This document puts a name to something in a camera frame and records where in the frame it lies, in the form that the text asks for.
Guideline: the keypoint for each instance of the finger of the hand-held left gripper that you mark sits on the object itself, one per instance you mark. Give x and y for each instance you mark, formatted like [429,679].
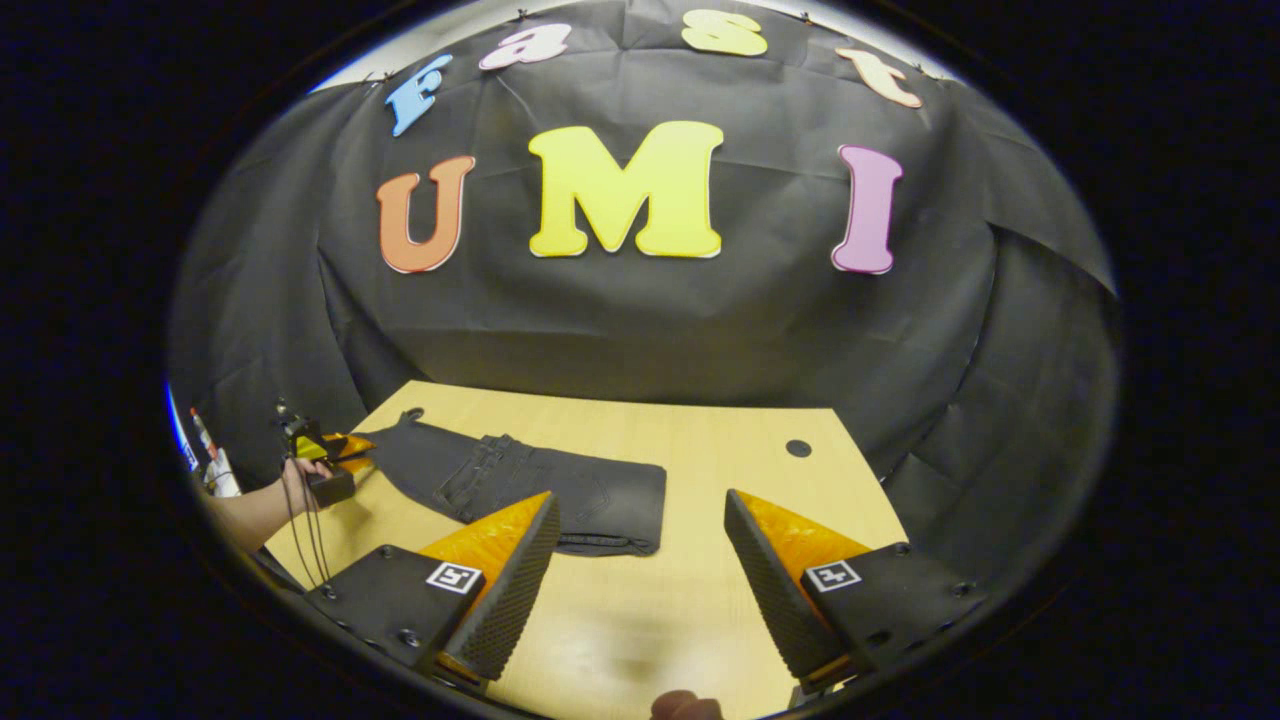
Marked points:
[350,445]

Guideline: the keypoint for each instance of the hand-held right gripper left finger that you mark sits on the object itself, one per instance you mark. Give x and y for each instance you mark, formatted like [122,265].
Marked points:
[510,600]

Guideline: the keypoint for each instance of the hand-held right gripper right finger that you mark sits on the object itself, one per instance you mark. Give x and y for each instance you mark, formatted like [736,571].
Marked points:
[775,600]

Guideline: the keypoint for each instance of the dark grey jeans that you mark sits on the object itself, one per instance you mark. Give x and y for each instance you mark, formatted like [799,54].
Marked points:
[560,485]

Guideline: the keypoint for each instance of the white and red object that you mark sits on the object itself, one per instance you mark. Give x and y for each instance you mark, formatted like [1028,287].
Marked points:
[212,460]

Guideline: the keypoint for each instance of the black backdrop cloth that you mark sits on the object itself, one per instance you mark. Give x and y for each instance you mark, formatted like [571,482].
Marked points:
[650,310]

